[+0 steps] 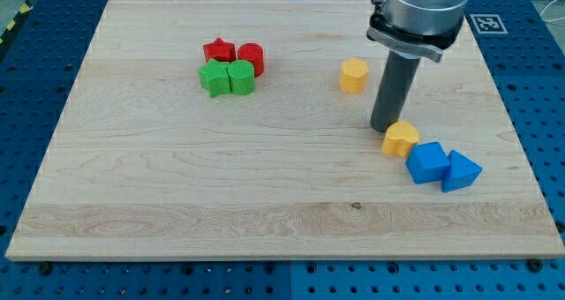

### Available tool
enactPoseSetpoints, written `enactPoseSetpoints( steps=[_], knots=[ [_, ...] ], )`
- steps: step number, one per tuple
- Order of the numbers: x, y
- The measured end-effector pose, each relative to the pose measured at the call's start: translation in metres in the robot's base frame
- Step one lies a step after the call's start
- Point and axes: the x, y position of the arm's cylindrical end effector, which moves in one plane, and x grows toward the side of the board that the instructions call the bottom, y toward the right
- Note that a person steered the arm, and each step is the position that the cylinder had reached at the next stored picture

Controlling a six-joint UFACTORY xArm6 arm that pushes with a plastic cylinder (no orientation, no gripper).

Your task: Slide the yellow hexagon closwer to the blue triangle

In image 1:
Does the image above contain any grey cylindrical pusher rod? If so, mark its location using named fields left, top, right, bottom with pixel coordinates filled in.
left=370, top=51, right=420, bottom=132

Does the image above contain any wooden board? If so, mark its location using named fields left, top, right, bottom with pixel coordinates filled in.
left=6, top=0, right=564, bottom=261

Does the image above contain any white cable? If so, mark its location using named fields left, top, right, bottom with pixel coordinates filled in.
left=539, top=0, right=565, bottom=24

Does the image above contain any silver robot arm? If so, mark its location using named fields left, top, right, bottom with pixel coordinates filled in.
left=366, top=0, right=469, bottom=132

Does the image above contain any yellow heart block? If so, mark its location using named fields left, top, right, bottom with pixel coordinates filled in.
left=381, top=121, right=420, bottom=159

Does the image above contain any red star block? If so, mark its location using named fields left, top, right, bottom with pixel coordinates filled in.
left=203, top=38, right=236, bottom=62

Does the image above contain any yellow hexagon block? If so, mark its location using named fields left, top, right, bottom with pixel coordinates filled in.
left=338, top=58, right=369, bottom=94

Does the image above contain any black yellow hazard tape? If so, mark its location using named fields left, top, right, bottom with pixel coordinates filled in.
left=1, top=0, right=33, bottom=49

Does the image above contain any blue cube block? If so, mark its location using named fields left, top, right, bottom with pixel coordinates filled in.
left=405, top=141, right=450, bottom=184

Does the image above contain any red cylinder block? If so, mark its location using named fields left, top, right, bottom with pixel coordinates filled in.
left=237, top=42, right=265, bottom=77

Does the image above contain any white fiducial marker tag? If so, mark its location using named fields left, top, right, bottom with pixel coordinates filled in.
left=470, top=14, right=508, bottom=34

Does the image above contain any blue triangle block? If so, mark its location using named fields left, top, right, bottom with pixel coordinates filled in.
left=441, top=150, right=482, bottom=192

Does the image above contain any green cylinder block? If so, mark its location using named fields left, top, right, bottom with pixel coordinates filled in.
left=227, top=60, right=255, bottom=95

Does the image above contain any green star block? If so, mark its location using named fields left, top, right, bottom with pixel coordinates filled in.
left=198, top=58, right=231, bottom=98

